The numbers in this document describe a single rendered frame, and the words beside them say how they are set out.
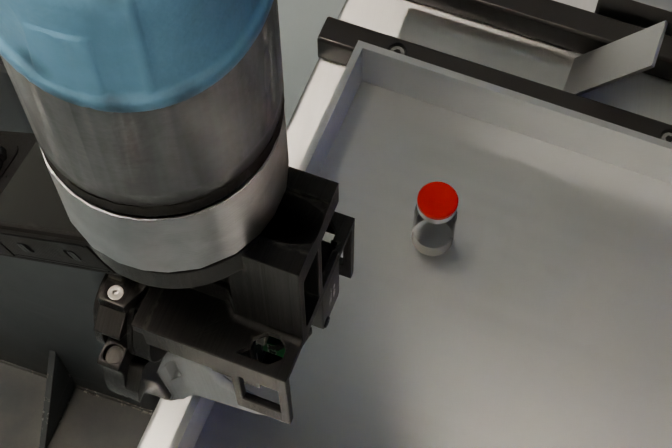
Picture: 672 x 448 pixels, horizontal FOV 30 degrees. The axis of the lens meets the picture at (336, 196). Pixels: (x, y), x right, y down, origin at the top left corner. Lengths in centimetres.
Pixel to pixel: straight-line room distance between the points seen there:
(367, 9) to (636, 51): 16
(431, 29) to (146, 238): 39
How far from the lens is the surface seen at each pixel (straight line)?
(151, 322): 47
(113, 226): 37
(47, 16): 29
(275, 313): 44
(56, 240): 46
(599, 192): 69
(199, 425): 62
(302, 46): 179
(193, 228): 37
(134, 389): 51
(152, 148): 33
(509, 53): 73
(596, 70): 71
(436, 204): 62
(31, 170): 49
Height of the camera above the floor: 148
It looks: 63 degrees down
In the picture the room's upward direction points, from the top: 1 degrees counter-clockwise
